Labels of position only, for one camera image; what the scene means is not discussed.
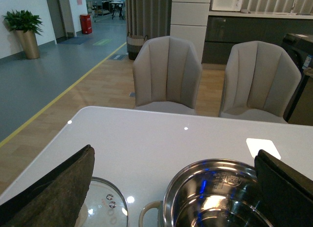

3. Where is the woven basket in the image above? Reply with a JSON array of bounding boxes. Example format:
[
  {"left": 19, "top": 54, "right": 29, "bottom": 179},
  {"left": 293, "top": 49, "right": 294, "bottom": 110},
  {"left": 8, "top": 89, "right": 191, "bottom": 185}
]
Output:
[{"left": 127, "top": 32, "right": 149, "bottom": 60}]

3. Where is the white cabinet column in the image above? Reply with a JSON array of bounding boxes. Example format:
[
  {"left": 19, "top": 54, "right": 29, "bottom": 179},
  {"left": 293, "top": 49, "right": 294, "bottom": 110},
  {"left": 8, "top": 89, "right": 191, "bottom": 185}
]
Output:
[{"left": 170, "top": 0, "right": 210, "bottom": 61}]

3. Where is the potted green plant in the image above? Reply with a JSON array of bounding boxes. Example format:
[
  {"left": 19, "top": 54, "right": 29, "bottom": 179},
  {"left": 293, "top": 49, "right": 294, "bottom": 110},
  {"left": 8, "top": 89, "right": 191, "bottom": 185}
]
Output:
[{"left": 4, "top": 10, "right": 43, "bottom": 59}]

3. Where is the glass pot lid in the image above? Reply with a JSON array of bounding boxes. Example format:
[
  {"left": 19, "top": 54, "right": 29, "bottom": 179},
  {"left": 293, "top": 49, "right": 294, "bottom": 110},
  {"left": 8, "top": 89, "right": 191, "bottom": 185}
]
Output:
[{"left": 75, "top": 177, "right": 129, "bottom": 227}]

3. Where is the grey curtain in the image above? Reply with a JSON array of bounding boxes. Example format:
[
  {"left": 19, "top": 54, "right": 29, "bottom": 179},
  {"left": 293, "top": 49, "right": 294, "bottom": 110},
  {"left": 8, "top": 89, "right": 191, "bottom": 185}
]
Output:
[{"left": 126, "top": 0, "right": 172, "bottom": 39}]

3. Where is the beige chair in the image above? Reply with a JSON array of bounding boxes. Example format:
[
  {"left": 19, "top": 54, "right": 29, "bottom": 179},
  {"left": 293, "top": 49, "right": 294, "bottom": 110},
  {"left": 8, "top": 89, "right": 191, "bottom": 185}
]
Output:
[
  {"left": 219, "top": 41, "right": 301, "bottom": 124},
  {"left": 133, "top": 36, "right": 202, "bottom": 115}
]

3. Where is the beige chair right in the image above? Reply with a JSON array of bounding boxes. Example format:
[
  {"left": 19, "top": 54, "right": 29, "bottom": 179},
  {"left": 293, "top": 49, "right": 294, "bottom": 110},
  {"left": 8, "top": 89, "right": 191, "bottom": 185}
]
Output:
[{"left": 219, "top": 41, "right": 301, "bottom": 124}]

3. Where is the black appliance box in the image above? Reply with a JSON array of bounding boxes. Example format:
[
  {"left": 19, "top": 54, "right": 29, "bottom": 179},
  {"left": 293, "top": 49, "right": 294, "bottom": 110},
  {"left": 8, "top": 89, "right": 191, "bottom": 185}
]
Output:
[{"left": 281, "top": 33, "right": 313, "bottom": 122}]

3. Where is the white microwave oven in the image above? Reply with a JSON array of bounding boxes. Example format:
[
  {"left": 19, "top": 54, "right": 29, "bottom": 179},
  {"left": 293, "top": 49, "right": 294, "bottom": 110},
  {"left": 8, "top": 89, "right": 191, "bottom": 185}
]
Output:
[{"left": 210, "top": 0, "right": 243, "bottom": 12}]

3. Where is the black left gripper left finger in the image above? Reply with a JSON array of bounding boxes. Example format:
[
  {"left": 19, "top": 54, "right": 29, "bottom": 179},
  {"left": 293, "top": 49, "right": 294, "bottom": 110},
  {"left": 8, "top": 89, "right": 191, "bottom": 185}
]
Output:
[{"left": 0, "top": 145, "right": 95, "bottom": 227}]

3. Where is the dark kitchen counter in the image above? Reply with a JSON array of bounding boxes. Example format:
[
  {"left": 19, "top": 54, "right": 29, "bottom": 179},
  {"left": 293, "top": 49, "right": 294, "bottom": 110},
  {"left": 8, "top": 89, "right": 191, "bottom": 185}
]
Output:
[{"left": 202, "top": 16, "right": 313, "bottom": 65}]

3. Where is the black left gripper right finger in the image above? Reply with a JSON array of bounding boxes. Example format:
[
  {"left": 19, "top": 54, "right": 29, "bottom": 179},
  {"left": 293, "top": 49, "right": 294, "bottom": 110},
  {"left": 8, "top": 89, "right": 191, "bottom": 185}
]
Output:
[{"left": 254, "top": 150, "right": 313, "bottom": 227}]

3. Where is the red fire extinguisher box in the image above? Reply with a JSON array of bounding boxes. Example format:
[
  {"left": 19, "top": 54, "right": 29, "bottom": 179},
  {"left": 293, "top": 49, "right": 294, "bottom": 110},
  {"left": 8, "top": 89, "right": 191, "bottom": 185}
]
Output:
[{"left": 80, "top": 14, "right": 92, "bottom": 34}]

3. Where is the beige chair left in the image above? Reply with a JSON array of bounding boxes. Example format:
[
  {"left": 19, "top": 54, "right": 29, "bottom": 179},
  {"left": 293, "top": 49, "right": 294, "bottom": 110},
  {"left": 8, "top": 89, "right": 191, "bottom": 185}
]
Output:
[{"left": 133, "top": 36, "right": 202, "bottom": 115}]

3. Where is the white steel pot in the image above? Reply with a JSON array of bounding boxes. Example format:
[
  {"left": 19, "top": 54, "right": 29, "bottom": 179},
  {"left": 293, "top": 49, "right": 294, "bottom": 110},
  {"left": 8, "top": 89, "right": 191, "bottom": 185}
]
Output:
[{"left": 138, "top": 159, "right": 274, "bottom": 227}]

